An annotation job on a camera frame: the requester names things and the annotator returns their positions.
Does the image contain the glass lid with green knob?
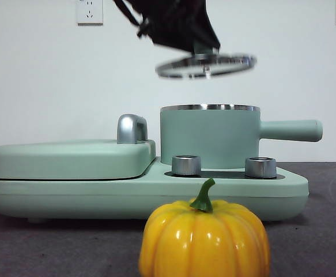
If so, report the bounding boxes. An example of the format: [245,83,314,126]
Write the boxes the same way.
[155,40,258,80]

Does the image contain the yellow pumpkin with green stem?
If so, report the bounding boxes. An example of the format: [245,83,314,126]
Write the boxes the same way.
[138,178,271,277]

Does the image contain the silver control dial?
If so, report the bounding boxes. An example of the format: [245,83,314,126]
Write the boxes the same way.
[171,155,202,177]
[244,157,277,178]

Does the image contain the black control panel plate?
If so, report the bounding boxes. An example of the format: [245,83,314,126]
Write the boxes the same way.
[164,170,285,180]

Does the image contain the mint green griddle cover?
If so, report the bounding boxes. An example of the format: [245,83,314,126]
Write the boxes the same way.
[0,139,157,181]

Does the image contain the mint green breakfast machine base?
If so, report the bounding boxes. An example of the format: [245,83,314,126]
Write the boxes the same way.
[0,157,310,224]

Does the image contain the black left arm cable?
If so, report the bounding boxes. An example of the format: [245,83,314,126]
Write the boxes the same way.
[112,0,150,38]

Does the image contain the white wall socket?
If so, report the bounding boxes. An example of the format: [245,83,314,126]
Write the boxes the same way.
[77,0,104,27]

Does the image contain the mint green pot with handle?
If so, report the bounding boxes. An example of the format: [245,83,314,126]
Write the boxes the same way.
[159,103,324,170]

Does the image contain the silver griddle cover handle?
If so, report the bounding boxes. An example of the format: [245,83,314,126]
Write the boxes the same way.
[116,114,149,144]

